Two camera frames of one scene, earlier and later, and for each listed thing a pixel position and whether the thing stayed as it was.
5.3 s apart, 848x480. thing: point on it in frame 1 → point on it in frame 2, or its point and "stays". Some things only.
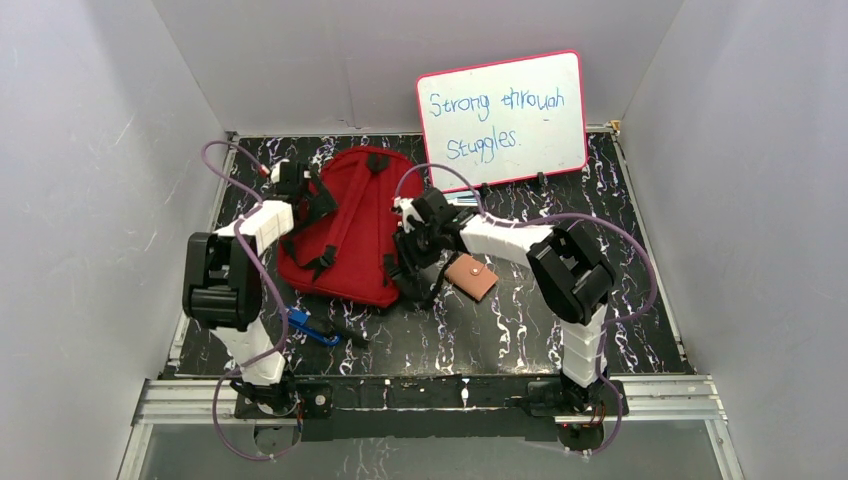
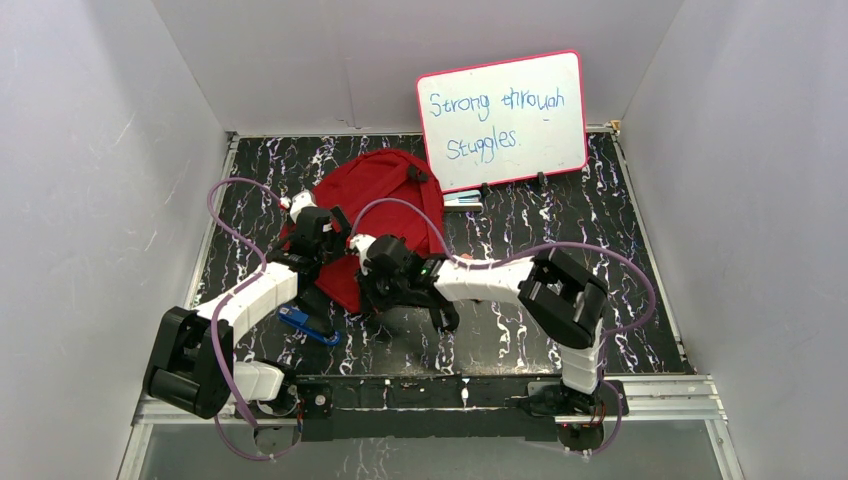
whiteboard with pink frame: [505, 121] stays
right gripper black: [403, 243] → [368, 298]
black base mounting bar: [429, 409] stays
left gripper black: [312, 198] → [324, 240]
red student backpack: [348, 253] stays
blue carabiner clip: [299, 318] stays
